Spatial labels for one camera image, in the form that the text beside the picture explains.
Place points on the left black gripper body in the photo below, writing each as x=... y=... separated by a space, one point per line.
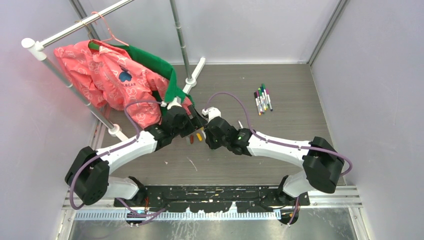
x=185 y=129

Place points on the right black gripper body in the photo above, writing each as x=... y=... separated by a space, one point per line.
x=215 y=142

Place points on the orange pen cap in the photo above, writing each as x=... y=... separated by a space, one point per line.
x=199 y=137

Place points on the blue-end marker pen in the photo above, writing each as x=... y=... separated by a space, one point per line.
x=240 y=124

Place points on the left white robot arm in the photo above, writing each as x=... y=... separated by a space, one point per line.
x=89 y=176

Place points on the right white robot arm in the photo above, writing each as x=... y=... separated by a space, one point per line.
x=320 y=167

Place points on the yellow marker pen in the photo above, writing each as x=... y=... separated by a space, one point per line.
x=262 y=106

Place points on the teal marker pen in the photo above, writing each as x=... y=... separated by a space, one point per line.
x=263 y=92

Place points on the green cloth garment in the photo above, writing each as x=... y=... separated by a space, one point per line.
x=161 y=67

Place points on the pink patterned shirt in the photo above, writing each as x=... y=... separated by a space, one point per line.
x=105 y=74

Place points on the white metal clothes rack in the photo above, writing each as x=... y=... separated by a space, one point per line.
x=37 y=50

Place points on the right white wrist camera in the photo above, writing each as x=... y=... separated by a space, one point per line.
x=211 y=113

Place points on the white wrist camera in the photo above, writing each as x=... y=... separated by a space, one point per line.
x=211 y=113
x=176 y=102

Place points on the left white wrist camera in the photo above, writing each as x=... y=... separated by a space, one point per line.
x=176 y=102

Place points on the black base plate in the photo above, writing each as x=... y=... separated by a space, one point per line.
x=216 y=198

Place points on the pink wire hanger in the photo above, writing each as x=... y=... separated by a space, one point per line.
x=112 y=36

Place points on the aluminium slotted rail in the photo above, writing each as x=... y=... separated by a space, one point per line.
x=124 y=215

